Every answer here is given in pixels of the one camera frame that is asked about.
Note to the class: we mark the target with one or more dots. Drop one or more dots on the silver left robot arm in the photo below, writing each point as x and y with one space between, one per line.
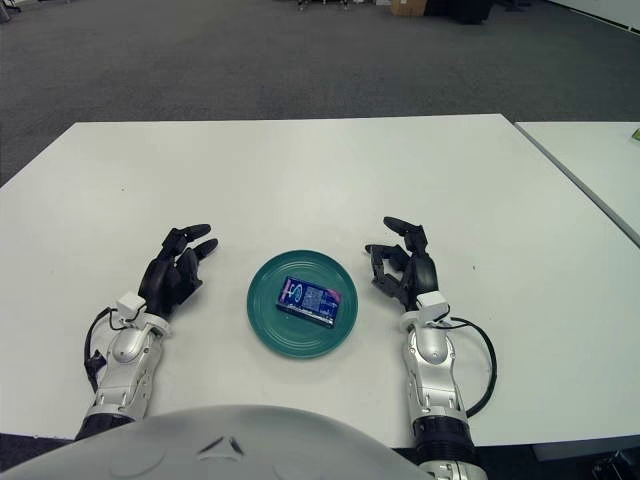
122 370

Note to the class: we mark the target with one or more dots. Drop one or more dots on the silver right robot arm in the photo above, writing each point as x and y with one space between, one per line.
432 370

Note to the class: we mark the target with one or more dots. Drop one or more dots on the teal round plate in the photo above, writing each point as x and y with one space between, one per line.
265 320

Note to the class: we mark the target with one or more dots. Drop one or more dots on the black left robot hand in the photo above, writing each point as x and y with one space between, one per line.
165 280

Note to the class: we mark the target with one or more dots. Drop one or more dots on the office chair wheel base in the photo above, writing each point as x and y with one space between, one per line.
320 3

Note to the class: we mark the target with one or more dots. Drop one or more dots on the brown cardboard box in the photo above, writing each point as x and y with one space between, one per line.
407 6

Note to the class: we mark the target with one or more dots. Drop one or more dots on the black device under table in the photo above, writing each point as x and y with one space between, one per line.
619 465

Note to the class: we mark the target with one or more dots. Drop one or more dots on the black cabinet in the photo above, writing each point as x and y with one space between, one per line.
460 9

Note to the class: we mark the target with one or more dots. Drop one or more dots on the black office chair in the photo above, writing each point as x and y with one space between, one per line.
9 2

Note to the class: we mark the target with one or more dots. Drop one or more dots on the blue gum box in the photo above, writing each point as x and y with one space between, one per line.
310 300

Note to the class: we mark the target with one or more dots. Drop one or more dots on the grey robot torso shell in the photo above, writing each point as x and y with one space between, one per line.
210 445

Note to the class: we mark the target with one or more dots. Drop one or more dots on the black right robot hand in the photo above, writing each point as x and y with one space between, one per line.
422 272

